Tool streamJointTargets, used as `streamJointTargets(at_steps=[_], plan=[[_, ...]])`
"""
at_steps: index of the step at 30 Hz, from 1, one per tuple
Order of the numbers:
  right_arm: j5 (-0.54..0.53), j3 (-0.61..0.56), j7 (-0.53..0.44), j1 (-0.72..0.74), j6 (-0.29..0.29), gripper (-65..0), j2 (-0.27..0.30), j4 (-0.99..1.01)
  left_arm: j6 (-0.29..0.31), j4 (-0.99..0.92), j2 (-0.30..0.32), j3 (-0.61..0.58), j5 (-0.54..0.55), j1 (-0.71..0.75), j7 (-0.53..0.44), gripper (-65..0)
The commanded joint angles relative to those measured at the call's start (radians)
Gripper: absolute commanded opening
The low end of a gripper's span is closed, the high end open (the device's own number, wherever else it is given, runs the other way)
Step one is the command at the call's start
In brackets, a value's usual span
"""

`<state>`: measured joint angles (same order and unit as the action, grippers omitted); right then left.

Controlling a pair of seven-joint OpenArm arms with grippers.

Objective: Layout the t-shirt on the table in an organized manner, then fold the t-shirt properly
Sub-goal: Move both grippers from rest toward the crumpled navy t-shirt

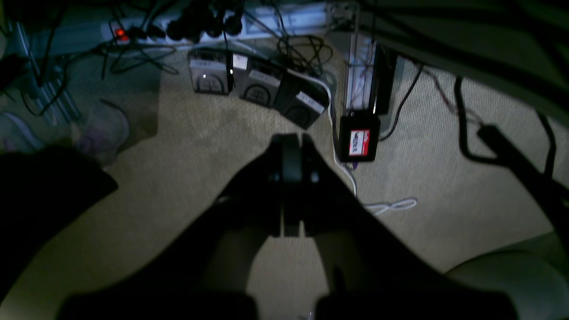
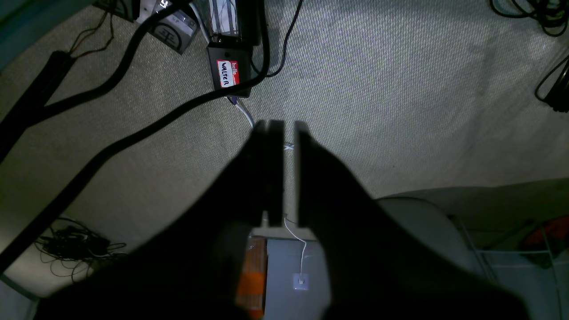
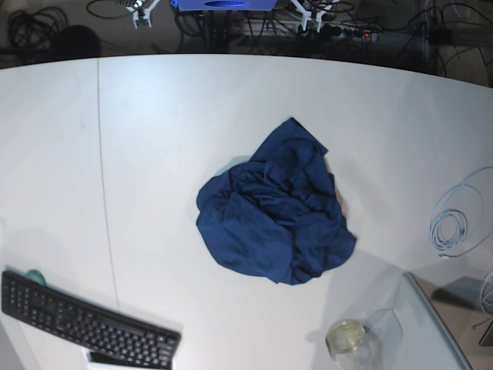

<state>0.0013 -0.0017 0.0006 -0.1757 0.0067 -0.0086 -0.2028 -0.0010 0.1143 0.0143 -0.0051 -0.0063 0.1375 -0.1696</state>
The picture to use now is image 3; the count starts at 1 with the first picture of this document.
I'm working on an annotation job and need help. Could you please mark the green tape roll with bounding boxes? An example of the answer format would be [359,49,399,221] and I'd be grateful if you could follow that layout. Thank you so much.
[24,270,46,287]

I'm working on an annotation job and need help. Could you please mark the white camera bracket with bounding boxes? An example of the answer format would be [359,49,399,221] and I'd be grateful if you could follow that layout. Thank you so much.
[126,0,159,29]
[290,0,338,32]

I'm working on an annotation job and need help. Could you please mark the clear glass jar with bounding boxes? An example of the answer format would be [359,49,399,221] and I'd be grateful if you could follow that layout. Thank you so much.
[325,309,404,369]

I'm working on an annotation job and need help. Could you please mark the dark blue t-shirt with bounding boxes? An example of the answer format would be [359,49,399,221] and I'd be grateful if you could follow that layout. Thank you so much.
[196,118,357,285]

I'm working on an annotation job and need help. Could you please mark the black round stool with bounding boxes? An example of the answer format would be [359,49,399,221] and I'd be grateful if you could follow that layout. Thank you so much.
[50,25,102,60]

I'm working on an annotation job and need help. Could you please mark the coiled white cable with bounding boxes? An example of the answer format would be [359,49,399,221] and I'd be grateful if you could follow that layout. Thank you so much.
[429,166,493,258]

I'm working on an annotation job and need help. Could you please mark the blue box with hole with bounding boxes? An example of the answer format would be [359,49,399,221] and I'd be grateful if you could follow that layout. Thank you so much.
[173,0,277,12]

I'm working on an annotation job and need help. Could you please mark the black computer keyboard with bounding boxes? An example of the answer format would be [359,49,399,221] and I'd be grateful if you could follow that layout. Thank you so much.
[1,271,181,369]

